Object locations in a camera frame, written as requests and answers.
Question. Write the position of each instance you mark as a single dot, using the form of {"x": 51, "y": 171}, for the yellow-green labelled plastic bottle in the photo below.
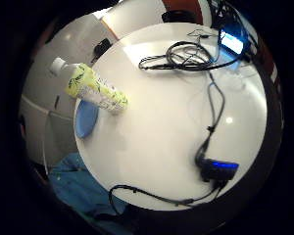
{"x": 94, "y": 86}

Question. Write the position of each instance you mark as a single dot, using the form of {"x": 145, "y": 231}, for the black chair base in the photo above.
{"x": 100, "y": 48}

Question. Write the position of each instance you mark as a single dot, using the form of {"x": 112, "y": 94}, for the black hub with blue light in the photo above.
{"x": 217, "y": 170}

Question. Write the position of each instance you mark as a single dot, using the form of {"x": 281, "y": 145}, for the the person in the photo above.
{"x": 78, "y": 186}

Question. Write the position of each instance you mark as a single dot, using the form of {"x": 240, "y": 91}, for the black round object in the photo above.
{"x": 178, "y": 16}

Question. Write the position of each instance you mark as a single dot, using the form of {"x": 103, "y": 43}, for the laptop with lit screen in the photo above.
{"x": 232, "y": 44}

